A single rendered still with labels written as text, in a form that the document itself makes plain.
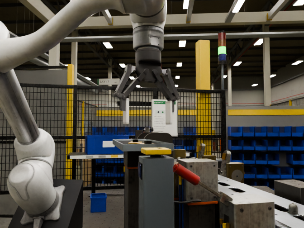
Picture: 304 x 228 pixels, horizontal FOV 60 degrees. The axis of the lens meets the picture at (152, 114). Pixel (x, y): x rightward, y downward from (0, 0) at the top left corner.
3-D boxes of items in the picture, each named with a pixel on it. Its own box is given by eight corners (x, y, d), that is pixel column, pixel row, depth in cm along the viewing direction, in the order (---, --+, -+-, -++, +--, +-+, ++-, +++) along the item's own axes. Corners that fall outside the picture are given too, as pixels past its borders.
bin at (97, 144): (129, 153, 193) (129, 135, 193) (86, 154, 183) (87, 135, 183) (124, 151, 208) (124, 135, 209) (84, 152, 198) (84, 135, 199)
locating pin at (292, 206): (300, 221, 63) (299, 203, 64) (292, 221, 63) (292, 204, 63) (293, 218, 65) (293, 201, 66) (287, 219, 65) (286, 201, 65)
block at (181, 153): (186, 201, 186) (185, 149, 188) (175, 201, 184) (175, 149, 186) (182, 197, 194) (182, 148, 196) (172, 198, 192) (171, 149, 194)
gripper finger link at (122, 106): (125, 92, 72) (115, 91, 71) (125, 110, 72) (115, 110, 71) (124, 92, 74) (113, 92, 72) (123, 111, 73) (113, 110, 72)
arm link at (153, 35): (169, 29, 75) (169, 49, 75) (155, 39, 83) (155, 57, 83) (140, 23, 71) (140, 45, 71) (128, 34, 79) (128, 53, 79)
